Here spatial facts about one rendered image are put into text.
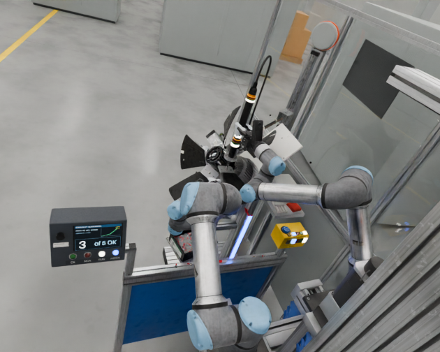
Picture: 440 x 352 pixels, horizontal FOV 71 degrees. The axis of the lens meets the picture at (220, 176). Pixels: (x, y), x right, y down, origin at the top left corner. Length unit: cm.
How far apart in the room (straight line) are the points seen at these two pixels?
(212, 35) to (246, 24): 72
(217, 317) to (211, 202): 36
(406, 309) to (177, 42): 659
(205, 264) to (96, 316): 148
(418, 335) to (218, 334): 52
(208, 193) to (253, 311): 41
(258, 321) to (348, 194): 53
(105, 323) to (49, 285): 48
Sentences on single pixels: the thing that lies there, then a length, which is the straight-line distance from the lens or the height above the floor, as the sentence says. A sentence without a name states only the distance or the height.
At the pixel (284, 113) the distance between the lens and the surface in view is 211.
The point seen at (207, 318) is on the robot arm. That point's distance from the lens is 103.
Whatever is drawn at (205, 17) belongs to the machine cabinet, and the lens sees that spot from 692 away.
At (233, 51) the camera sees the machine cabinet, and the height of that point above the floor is 41.
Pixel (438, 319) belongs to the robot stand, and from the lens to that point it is 80.
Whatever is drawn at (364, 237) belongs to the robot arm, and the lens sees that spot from 140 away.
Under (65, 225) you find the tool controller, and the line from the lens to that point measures 123.
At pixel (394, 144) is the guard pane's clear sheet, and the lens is 180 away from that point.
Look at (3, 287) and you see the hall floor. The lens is 263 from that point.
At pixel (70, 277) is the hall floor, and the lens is 260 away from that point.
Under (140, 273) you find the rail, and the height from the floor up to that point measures 86.
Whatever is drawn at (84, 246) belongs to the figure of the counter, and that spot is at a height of 116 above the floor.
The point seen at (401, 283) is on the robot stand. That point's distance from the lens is 83.
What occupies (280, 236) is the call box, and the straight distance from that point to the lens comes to 167.
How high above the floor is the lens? 215
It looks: 36 degrees down
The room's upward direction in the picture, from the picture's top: 18 degrees clockwise
